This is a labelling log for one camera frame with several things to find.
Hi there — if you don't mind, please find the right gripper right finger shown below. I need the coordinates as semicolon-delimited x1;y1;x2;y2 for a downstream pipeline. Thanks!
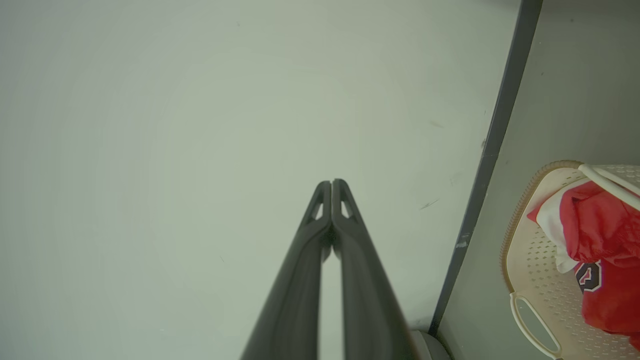
332;178;417;360

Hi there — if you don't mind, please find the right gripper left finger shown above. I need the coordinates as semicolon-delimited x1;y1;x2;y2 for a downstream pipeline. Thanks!
241;180;333;360

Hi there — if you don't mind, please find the red garment with white band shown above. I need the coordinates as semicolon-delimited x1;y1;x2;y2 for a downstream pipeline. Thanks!
527;181;640;268

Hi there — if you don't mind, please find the white perforated laundry basket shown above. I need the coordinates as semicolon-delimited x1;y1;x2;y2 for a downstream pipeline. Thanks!
500;160;640;360

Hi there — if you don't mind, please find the white cloth garment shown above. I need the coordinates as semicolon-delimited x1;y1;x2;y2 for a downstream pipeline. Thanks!
536;189;582;274

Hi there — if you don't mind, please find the dark grey baseboard strip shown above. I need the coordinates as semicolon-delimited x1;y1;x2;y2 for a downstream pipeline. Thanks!
429;0;544;337

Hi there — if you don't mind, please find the red basketball jersey with numbers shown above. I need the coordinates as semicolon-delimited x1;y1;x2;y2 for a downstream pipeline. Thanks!
575;257;640;351

